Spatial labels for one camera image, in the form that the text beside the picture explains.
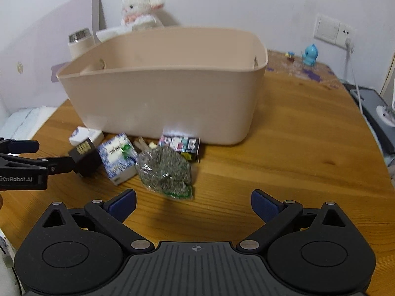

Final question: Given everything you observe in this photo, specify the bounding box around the white phone stand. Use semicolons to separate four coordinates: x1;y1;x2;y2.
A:
375;86;395;128

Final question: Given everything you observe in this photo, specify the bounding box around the cream thermos bottle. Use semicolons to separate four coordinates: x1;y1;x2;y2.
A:
68;28;95;59

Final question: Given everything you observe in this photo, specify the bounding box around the blue white tissue pack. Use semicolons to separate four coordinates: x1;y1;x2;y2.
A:
97;133;138;185

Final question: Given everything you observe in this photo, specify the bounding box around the white wall switch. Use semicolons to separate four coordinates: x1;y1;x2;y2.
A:
313;14;340;45

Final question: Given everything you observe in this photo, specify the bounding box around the beige grey cloth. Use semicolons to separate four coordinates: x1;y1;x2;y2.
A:
387;158;395;187

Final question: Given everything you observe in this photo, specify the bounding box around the white plush lamb toy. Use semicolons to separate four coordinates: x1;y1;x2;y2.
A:
97;0;164;42

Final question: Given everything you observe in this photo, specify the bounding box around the black cube box gold print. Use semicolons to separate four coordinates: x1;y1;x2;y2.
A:
68;138;102;177

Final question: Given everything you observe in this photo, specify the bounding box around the small white box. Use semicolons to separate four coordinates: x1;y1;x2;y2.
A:
69;126;104;147

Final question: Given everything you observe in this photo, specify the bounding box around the white wall socket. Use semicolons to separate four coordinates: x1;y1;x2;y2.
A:
335;22;356;50

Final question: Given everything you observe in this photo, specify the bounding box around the blue cartoon figurine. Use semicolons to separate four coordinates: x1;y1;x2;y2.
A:
302;44;319;67

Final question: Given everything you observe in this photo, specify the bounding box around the clear bag of dried herbs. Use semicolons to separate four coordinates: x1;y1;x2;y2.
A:
136;146;193;200

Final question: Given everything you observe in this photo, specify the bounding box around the floral purple table mat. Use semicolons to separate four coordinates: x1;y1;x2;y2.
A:
266;50;345;90

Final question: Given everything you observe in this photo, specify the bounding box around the black colourful card box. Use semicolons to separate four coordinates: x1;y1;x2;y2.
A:
158;135;200;162

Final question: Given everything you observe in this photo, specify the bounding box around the small mushroom figurine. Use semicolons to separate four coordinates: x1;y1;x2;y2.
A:
285;52;295;62

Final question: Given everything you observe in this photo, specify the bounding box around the purple white headboard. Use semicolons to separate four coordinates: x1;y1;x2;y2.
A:
1;0;100;113

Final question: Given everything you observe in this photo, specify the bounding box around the grey laptop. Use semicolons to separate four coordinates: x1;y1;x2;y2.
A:
343;83;394;154

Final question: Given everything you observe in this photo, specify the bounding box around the beige plastic storage bin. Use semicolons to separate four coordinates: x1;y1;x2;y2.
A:
57;26;268;145

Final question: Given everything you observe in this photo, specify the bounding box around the white charger plug and cable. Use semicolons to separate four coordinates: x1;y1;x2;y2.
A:
345;37;365;115

